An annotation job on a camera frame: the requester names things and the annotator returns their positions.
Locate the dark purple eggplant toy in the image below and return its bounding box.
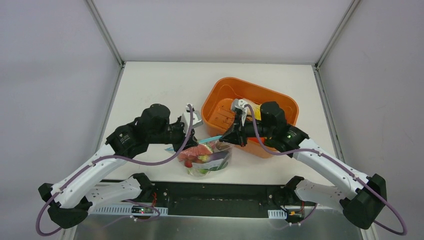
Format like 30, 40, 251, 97
204, 152, 231, 171

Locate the orange plastic basket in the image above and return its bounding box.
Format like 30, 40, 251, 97
201, 77, 300, 159

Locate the clear zip top bag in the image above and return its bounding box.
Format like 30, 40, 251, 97
176, 136, 233, 177

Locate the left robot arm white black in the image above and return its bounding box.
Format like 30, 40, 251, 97
38, 103, 202, 229

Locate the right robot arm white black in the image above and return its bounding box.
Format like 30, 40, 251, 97
219, 99, 387, 230

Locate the yellow napa cabbage toy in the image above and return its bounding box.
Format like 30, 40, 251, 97
238, 98, 261, 121

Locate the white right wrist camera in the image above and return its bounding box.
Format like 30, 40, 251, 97
230, 98, 248, 126

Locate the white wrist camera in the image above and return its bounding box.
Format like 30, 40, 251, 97
181, 104, 203, 131
230, 98, 248, 126

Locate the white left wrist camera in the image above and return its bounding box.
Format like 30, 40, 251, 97
181, 104, 203, 131

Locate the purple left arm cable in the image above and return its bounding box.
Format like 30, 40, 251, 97
35, 103, 196, 237

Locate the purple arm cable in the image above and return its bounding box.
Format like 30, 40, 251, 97
35, 103, 196, 237
243, 103, 408, 236

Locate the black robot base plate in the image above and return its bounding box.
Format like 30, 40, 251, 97
134, 181, 303, 218

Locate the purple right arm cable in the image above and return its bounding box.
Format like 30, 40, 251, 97
243, 103, 408, 236

